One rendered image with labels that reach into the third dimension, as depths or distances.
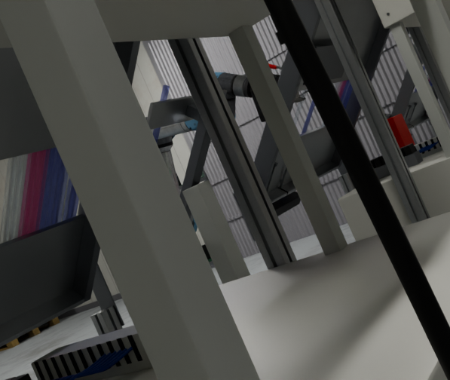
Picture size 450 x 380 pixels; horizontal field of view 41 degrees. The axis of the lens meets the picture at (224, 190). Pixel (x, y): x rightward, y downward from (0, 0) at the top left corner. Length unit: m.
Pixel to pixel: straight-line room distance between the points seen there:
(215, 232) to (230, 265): 0.10
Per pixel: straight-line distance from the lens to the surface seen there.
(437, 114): 1.69
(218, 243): 1.65
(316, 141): 2.29
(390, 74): 5.63
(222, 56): 6.45
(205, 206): 1.64
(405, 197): 1.70
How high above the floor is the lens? 0.78
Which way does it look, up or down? level
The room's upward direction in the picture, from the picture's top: 24 degrees counter-clockwise
